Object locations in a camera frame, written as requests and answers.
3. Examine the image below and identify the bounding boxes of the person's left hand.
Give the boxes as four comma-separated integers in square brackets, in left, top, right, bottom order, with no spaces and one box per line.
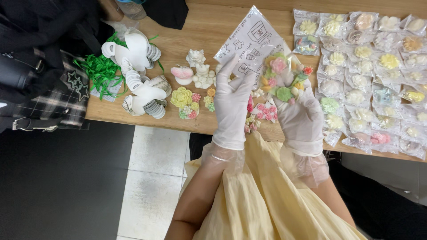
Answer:
[212,54,258,151]

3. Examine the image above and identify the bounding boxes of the person's right hand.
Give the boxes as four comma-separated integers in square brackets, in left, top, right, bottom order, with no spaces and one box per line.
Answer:
[274,71,325,157]

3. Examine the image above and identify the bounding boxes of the colourful flower cluster decoration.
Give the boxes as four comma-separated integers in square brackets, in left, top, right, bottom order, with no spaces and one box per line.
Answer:
[260,53,314,106]

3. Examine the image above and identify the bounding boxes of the clear printed plastic bag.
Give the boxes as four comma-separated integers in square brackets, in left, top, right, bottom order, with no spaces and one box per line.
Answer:
[213,5,315,102]

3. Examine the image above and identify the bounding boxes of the pink rose cluster decoration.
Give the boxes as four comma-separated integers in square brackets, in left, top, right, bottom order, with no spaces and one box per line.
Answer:
[247,95,279,124]

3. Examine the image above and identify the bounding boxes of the small pink cream flower decoration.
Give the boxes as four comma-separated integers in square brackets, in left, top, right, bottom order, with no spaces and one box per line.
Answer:
[244,115,262,134]

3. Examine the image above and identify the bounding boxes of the rows of bagged flower decorations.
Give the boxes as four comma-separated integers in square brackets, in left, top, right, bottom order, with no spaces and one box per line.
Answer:
[292,8,427,161]

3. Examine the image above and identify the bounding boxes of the small orange green flower decoration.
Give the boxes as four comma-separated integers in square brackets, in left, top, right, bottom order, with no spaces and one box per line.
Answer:
[203,87,217,113]

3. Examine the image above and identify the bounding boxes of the large white sculpted figure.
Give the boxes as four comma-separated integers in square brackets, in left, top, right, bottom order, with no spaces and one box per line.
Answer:
[192,63,216,90]

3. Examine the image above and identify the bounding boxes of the small white sculpted figure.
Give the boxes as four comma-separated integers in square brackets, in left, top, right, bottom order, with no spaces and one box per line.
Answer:
[185,49,207,68]

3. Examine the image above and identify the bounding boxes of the person's yellow dress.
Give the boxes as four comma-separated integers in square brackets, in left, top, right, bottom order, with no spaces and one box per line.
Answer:
[179,131,368,240]

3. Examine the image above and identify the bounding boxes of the yellow succulent flower decoration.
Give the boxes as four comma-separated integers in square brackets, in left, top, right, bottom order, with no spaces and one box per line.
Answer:
[170,86,202,120]

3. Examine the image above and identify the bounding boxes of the pink and white shell decoration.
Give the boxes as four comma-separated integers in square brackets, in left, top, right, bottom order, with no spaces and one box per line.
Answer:
[170,65,195,86]

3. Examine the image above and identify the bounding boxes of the black cloth bag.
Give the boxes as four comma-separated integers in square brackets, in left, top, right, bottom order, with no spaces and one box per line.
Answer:
[143,0,189,30]

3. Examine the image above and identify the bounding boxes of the heap of white paper tags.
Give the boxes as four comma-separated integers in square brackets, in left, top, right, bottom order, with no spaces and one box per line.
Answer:
[101,27,173,120]

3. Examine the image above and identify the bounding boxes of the white printed paper sheet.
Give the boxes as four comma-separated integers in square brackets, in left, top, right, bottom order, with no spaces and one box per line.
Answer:
[89,77,125,103]

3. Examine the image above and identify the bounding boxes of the clear plastic bottle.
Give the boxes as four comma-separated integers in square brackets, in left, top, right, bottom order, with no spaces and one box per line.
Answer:
[115,0,147,21]

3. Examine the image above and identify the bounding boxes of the bundle of green ribbons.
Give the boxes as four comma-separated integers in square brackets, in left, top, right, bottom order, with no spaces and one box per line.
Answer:
[73,32,165,101]

